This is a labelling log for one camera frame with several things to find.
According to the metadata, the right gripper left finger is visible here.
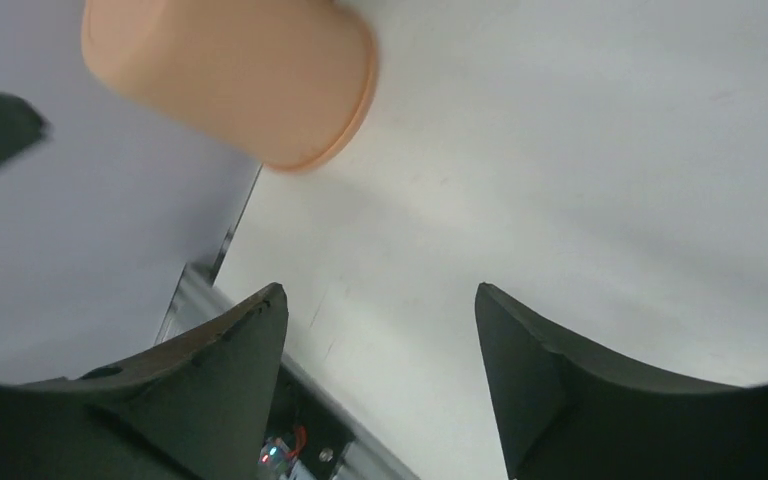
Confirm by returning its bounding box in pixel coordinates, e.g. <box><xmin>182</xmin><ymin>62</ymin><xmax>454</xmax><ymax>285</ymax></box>
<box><xmin>0</xmin><ymin>283</ymin><xmax>288</xmax><ymax>479</ymax></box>

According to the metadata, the aluminium frame rail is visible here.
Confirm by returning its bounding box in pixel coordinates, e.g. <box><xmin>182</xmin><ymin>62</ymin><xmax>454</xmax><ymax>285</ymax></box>
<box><xmin>154</xmin><ymin>264</ymin><xmax>417</xmax><ymax>479</ymax></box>

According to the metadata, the orange plastic bucket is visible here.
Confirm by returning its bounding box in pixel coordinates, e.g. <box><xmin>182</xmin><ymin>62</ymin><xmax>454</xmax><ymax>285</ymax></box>
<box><xmin>81</xmin><ymin>1</ymin><xmax>379</xmax><ymax>172</ymax></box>

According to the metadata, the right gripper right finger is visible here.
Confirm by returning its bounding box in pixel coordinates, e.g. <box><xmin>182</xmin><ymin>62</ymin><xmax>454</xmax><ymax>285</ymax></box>
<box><xmin>474</xmin><ymin>283</ymin><xmax>768</xmax><ymax>479</ymax></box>

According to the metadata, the small green circuit board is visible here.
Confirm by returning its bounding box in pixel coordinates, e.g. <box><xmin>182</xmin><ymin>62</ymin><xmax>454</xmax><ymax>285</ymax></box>
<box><xmin>258</xmin><ymin>437</ymin><xmax>293</xmax><ymax>476</ymax></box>

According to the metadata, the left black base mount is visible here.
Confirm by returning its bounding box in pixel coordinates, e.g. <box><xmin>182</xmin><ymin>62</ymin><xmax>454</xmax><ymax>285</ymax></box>
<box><xmin>267</xmin><ymin>365</ymin><xmax>355</xmax><ymax>479</ymax></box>

